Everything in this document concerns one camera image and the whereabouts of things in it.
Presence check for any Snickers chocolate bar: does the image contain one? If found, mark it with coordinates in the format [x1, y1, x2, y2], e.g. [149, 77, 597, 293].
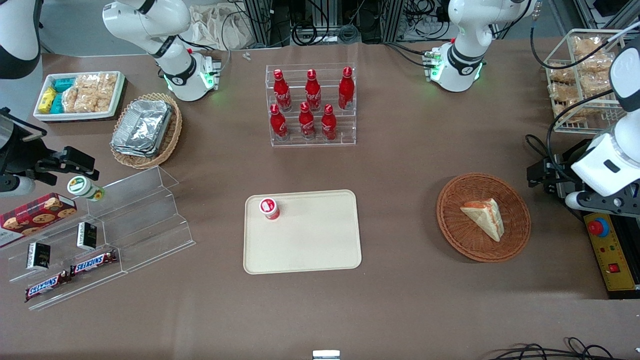
[25, 270, 72, 303]
[70, 249, 119, 277]

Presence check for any yellow emergency stop box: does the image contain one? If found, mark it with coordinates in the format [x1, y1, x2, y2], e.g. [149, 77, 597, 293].
[583, 212, 640, 300]

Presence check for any brown round wicker basket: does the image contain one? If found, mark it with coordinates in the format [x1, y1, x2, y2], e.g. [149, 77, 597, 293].
[436, 173, 532, 263]

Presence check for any small black snack box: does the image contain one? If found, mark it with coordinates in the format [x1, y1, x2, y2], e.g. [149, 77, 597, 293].
[26, 242, 51, 271]
[76, 222, 98, 251]

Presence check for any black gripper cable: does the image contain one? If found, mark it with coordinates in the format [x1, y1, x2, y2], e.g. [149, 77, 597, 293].
[525, 89, 617, 176]

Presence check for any black floor cable bundle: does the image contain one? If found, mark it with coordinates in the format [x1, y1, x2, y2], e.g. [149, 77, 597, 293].
[492, 337, 619, 360]

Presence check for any small yellow snack box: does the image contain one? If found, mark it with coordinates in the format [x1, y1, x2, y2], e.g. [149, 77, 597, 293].
[39, 87, 58, 112]

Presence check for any light oval wicker basket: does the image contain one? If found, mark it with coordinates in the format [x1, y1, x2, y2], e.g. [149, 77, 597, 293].
[109, 92, 183, 170]

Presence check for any clear bag of crackers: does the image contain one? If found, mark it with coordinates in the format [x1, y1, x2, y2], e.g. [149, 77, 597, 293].
[549, 64, 576, 83]
[580, 75, 614, 101]
[549, 82, 576, 101]
[572, 36, 608, 57]
[552, 102, 589, 125]
[575, 54, 615, 76]

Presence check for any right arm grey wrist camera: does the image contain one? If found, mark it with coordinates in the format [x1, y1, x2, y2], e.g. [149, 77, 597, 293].
[0, 175, 37, 197]

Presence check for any red cola bottle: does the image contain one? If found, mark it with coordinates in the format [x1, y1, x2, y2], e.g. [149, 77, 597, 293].
[321, 104, 338, 141]
[338, 66, 355, 111]
[299, 102, 316, 140]
[270, 104, 289, 141]
[273, 69, 293, 112]
[305, 69, 322, 112]

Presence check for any green white yogurt cup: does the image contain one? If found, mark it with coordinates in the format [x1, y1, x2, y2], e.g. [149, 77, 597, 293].
[67, 176, 106, 203]

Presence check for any white wire basket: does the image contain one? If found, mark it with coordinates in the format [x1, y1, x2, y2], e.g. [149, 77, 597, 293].
[544, 29, 627, 135]

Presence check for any clear rice cracker bag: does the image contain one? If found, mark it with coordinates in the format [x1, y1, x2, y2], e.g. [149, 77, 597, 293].
[75, 74, 101, 114]
[62, 87, 80, 114]
[97, 73, 119, 112]

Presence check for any black base cable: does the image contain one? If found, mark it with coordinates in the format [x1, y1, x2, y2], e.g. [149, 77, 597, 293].
[384, 42, 432, 69]

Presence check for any beige plastic tray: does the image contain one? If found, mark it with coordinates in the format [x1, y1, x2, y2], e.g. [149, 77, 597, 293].
[243, 189, 362, 275]

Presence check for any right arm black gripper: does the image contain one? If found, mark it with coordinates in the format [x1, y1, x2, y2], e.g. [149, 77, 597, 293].
[0, 107, 100, 183]

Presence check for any clear acrylic bottle rack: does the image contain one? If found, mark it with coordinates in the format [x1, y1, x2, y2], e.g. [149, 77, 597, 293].
[265, 63, 357, 148]

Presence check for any beige cloth bag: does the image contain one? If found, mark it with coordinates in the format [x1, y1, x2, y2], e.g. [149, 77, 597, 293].
[187, 4, 254, 51]

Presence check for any coiled black cable bundle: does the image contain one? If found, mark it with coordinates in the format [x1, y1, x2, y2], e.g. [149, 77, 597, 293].
[292, 21, 361, 47]

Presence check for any wrapped triangle sandwich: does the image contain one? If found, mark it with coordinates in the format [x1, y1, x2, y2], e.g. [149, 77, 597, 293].
[460, 198, 505, 243]

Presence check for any aluminium frame post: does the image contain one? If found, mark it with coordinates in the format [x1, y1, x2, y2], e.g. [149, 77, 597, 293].
[243, 0, 281, 49]

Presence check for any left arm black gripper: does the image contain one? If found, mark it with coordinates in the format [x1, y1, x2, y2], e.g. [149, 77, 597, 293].
[526, 139, 597, 198]

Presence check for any clear acrylic stepped display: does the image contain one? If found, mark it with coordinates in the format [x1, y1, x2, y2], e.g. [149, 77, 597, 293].
[0, 166, 197, 312]

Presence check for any red white yogurt cup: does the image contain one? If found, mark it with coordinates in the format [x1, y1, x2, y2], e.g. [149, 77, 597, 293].
[258, 197, 281, 221]

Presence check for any red plaid cookie box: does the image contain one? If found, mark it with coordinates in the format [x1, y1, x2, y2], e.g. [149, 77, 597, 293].
[0, 193, 78, 249]

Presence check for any silver foil tray stack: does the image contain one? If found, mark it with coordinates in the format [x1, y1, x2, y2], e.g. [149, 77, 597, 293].
[111, 99, 174, 158]

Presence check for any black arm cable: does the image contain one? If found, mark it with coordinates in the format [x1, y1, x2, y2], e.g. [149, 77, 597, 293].
[530, 9, 626, 71]

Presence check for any white rectangular snack tray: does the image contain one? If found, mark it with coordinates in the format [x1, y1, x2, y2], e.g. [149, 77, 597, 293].
[33, 70, 127, 123]

